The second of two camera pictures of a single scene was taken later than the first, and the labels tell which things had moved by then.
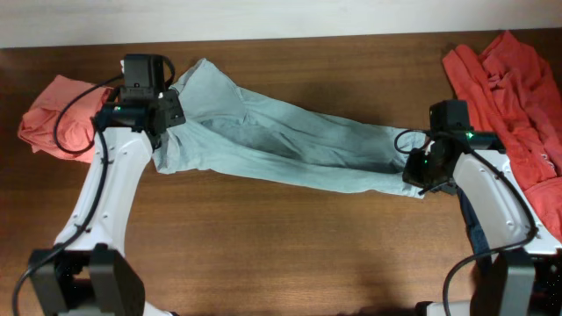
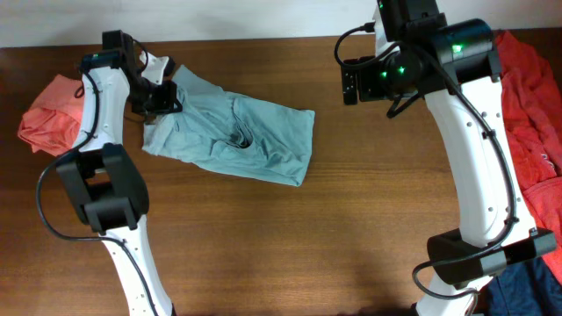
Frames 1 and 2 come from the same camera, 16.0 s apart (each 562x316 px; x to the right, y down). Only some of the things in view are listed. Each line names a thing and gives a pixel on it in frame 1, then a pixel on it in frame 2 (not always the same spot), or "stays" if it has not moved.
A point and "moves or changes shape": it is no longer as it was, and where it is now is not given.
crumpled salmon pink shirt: [81, 104] stays
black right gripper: [411, 174] → [369, 89]
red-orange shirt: [515, 92] stays
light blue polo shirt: [229, 127] moves or changes shape
